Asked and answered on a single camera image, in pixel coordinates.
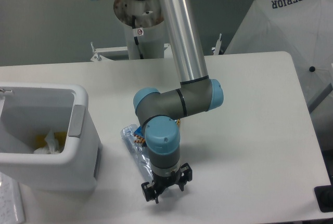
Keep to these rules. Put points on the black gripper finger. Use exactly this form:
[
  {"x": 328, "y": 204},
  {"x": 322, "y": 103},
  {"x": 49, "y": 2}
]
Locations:
[
  {"x": 184, "y": 175},
  {"x": 151, "y": 191}
]

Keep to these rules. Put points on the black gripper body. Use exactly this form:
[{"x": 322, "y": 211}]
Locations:
[{"x": 162, "y": 182}]

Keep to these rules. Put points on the crushed clear plastic bottle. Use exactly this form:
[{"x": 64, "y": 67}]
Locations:
[{"x": 138, "y": 153}]

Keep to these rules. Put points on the blue raccoon snack bag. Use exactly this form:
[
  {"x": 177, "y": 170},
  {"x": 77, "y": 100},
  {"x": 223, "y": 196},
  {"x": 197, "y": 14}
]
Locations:
[{"x": 139, "y": 137}]

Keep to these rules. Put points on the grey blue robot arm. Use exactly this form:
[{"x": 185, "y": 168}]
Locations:
[{"x": 158, "y": 112}]

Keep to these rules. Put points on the yellow trash piece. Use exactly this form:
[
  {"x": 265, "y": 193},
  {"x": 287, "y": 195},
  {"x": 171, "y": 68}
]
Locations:
[{"x": 59, "y": 136}]

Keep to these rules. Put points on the white plastic trash can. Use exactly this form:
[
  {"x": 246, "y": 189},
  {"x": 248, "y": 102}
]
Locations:
[{"x": 31, "y": 109}]

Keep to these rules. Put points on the white crumpled tissue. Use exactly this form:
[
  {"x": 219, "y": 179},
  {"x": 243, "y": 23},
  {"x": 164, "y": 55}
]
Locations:
[{"x": 51, "y": 147}]

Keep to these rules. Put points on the black device at edge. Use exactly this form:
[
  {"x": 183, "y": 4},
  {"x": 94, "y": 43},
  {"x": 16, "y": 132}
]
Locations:
[{"x": 324, "y": 198}]

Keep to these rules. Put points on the handwritten paper sheet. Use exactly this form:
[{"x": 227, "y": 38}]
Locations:
[{"x": 12, "y": 210}]

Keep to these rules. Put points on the white superior umbrella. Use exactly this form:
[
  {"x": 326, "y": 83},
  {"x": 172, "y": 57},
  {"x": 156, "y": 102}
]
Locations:
[{"x": 302, "y": 28}]

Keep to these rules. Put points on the white metal bracket middle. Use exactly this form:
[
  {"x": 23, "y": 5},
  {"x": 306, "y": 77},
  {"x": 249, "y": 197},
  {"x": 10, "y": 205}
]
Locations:
[{"x": 168, "y": 51}]

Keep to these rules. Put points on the white metal bracket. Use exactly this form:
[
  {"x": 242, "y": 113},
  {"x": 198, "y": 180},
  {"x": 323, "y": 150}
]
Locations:
[
  {"x": 109, "y": 53},
  {"x": 168, "y": 51},
  {"x": 217, "y": 50}
]

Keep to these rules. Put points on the white metal bracket right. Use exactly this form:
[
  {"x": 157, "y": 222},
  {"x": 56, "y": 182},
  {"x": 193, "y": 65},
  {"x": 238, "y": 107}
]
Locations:
[{"x": 217, "y": 50}]

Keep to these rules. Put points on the white metal bracket left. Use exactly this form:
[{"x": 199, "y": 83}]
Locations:
[{"x": 109, "y": 53}]

